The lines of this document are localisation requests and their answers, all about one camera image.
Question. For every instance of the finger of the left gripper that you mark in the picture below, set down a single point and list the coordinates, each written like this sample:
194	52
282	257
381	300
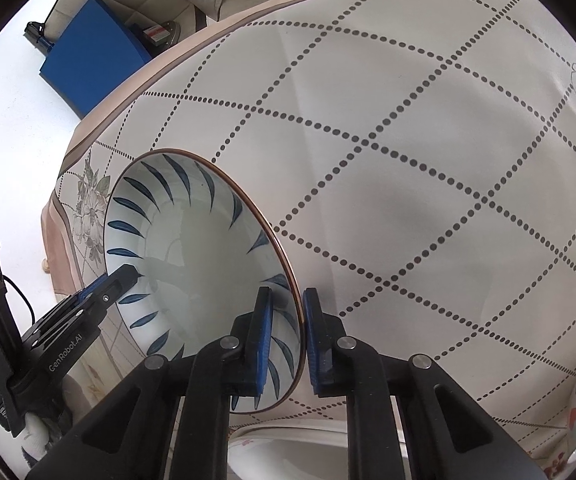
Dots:
113	287

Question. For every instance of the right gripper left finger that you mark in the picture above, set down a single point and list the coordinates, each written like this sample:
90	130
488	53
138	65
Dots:
169	418

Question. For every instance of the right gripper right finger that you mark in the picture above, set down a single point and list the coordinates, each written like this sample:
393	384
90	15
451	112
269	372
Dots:
406	418

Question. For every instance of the plain white plate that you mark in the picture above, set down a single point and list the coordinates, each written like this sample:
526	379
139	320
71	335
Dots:
290	449

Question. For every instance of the blue leaf pattern plate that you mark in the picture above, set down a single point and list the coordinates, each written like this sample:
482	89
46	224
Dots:
202	251

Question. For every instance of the white gloved right hand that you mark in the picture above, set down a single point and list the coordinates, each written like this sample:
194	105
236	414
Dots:
40	435

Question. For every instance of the blue folded mat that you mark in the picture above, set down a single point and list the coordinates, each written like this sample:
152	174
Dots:
95	53

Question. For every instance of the patterned diamond tablecloth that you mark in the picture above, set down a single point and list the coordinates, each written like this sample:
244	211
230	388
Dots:
416	160

